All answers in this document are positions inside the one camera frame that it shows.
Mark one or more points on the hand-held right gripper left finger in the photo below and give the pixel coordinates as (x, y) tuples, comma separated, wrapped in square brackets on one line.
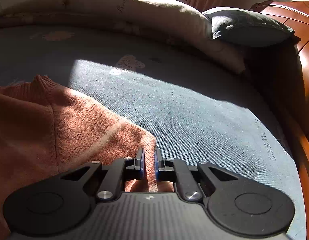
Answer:
[(142, 166)]

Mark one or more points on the orange knit sweater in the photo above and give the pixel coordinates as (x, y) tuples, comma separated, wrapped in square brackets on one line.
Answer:
[(44, 135)]

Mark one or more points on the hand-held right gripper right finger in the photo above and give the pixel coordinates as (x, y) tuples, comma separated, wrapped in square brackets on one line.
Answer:
[(157, 166)]

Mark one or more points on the wooden headboard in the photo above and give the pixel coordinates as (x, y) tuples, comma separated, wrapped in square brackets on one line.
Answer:
[(304, 55)]

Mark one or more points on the dark blue pillow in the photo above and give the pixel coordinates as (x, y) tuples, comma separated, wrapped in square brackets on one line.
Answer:
[(244, 26)]

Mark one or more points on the folded floral quilt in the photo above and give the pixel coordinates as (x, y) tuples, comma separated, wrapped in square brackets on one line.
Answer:
[(119, 15)]

